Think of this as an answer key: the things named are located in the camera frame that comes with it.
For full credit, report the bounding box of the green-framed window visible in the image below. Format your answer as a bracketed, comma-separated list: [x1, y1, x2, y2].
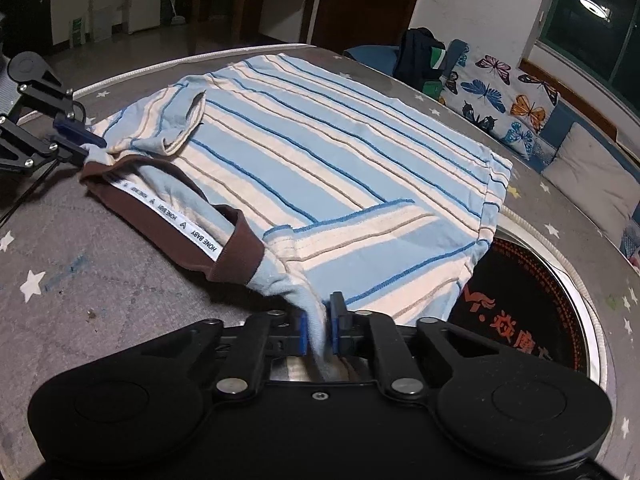
[536, 0, 640, 107]

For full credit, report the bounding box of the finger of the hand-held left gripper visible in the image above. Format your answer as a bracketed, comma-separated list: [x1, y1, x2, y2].
[19, 84, 87, 133]
[0, 116, 109, 177]

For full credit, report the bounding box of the grey pillow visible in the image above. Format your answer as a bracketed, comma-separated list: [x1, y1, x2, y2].
[541, 121, 640, 242]

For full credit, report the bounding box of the blue striped shirt brown collar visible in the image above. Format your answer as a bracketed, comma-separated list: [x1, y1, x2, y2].
[77, 52, 514, 386]

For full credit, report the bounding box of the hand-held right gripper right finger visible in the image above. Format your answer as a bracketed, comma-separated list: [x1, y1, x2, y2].
[329, 291, 482, 402]

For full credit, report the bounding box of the grey star-print table cover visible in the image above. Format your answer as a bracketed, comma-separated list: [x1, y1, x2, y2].
[0, 42, 640, 480]

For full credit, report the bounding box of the stack of white boxes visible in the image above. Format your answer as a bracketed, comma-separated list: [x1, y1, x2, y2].
[89, 0, 124, 44]

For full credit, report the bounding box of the blue cushion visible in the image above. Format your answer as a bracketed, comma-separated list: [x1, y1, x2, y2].
[343, 43, 402, 80]

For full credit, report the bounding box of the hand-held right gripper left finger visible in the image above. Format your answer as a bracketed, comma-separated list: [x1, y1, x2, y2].
[172, 310, 307, 403]

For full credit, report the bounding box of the butterfly print pillow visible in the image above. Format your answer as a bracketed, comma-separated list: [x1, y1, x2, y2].
[440, 39, 571, 162]

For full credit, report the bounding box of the brown wooden door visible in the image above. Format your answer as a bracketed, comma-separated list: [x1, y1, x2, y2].
[311, 0, 431, 55]

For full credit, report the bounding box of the dark backpack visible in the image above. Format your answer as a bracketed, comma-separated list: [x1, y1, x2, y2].
[394, 27, 448, 95]

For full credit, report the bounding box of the black round induction cooktop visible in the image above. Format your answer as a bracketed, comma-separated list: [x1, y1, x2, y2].
[446, 236, 609, 387]

